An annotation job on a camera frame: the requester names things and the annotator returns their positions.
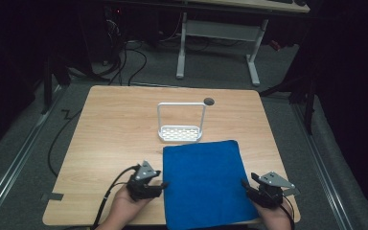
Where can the white-framed desk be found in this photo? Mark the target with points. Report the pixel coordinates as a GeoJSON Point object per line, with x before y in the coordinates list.
{"type": "Point", "coordinates": [220, 30]}

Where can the dark round table grommet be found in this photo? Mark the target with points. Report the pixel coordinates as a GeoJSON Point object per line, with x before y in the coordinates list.
{"type": "Point", "coordinates": [209, 101]}

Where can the dark metal stand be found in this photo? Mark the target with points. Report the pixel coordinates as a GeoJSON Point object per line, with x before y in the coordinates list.
{"type": "Point", "coordinates": [52, 80]}
{"type": "Point", "coordinates": [303, 96]}

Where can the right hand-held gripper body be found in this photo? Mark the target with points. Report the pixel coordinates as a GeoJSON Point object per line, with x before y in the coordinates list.
{"type": "Point", "coordinates": [273, 188]}

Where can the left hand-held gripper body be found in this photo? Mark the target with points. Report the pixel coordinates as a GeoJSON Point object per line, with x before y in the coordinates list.
{"type": "Point", "coordinates": [143, 175]}

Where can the metal floor rail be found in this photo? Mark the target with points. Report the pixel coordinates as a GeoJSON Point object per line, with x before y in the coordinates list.
{"type": "Point", "coordinates": [322, 169]}
{"type": "Point", "coordinates": [16, 166]}

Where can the person's left hand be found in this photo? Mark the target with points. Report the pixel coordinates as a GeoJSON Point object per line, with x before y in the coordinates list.
{"type": "Point", "coordinates": [126, 204]}

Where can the blue cloth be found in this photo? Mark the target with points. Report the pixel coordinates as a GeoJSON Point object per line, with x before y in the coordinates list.
{"type": "Point", "coordinates": [204, 185]}

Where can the person's right hand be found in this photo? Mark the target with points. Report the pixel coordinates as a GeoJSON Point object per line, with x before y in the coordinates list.
{"type": "Point", "coordinates": [274, 217]}

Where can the grey tape patch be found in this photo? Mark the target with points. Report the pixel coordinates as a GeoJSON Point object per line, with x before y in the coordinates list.
{"type": "Point", "coordinates": [52, 196]}

